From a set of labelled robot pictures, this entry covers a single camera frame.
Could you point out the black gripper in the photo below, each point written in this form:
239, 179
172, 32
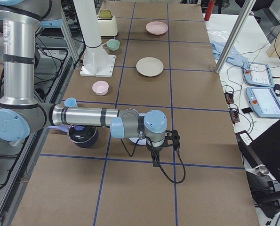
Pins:
154, 149

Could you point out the pink plate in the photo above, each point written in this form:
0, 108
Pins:
156, 28

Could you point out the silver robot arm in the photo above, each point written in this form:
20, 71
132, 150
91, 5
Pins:
22, 115

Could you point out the blue plate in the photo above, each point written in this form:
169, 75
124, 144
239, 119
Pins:
135, 140

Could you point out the dark pot with glass lid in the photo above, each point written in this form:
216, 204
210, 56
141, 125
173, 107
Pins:
83, 136

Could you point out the pink bowl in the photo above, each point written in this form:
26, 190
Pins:
100, 88

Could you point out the cream plate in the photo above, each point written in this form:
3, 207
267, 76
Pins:
149, 66

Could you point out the black box with label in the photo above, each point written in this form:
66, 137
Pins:
243, 139

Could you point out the light blue cup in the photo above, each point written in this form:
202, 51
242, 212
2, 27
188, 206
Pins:
70, 102

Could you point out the green bowl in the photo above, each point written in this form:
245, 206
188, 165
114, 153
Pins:
113, 44

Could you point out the black laptop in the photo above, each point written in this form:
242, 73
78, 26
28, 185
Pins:
265, 150

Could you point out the near teach pendant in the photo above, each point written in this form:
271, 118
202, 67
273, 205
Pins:
264, 102

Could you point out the teach pendant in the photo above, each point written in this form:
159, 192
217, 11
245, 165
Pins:
258, 74
264, 102

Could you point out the far teach pendant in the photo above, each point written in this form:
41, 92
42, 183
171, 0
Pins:
258, 74

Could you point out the cream toaster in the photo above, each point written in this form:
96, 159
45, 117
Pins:
107, 23

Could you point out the red bottle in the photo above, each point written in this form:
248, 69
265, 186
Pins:
209, 10

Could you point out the white camera stand pedestal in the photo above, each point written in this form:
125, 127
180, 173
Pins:
96, 61

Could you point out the aluminium frame post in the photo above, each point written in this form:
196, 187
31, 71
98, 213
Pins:
244, 13

